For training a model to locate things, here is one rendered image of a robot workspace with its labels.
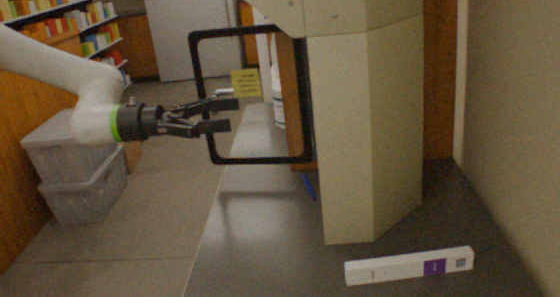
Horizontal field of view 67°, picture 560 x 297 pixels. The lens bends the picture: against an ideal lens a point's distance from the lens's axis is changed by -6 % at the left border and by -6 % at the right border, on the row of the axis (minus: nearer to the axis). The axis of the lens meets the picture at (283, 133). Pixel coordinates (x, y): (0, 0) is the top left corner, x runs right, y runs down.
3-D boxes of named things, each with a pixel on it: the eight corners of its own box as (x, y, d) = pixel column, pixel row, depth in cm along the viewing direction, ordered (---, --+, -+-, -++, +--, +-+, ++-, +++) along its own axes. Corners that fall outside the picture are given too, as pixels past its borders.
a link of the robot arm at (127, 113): (135, 135, 111) (122, 151, 103) (125, 92, 107) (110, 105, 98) (158, 134, 111) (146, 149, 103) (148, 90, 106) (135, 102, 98)
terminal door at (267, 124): (313, 163, 126) (299, 21, 110) (211, 165, 132) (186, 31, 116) (313, 162, 127) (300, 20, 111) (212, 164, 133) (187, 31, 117)
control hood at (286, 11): (305, 11, 111) (302, -29, 107) (306, 37, 81) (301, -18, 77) (260, 16, 112) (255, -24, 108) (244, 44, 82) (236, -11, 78)
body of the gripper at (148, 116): (137, 112, 99) (176, 109, 99) (149, 100, 107) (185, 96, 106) (144, 142, 102) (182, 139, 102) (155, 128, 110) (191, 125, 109)
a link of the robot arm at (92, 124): (77, 158, 108) (55, 133, 99) (88, 117, 115) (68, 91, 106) (129, 154, 107) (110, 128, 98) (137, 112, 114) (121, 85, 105)
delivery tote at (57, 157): (125, 143, 330) (114, 103, 317) (91, 183, 275) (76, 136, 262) (75, 148, 334) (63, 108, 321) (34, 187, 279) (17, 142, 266)
